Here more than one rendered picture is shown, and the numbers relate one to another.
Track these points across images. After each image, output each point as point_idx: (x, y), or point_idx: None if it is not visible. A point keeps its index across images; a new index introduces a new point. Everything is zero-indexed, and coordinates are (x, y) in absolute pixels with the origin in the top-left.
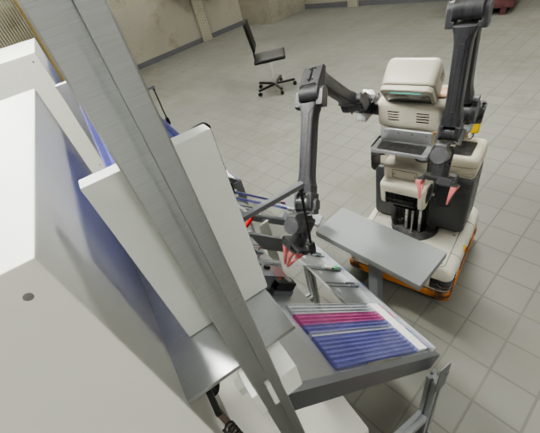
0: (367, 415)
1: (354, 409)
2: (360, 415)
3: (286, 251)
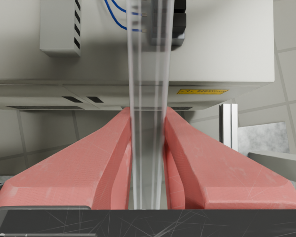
0: (59, 151)
1: (74, 142)
2: (64, 143)
3: (185, 175)
